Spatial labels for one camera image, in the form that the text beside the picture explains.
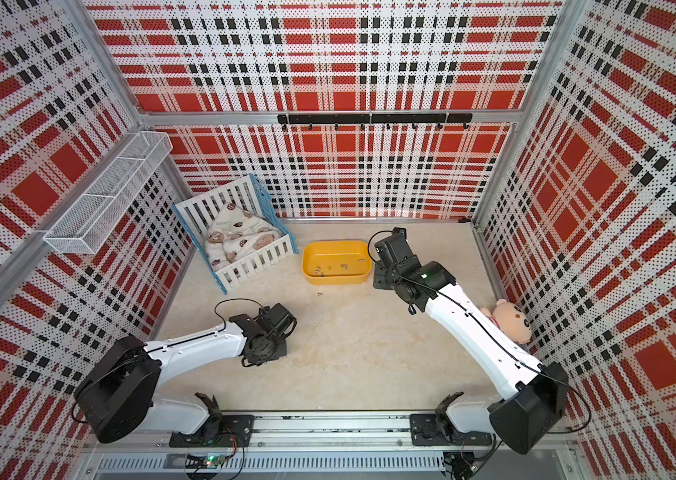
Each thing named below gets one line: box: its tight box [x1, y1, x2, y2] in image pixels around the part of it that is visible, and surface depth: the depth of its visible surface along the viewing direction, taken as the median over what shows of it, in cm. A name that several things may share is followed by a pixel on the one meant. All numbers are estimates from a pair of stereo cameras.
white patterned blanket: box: [204, 202, 283, 271], surface depth 111 cm
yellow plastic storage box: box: [302, 240, 372, 285], surface depth 110 cm
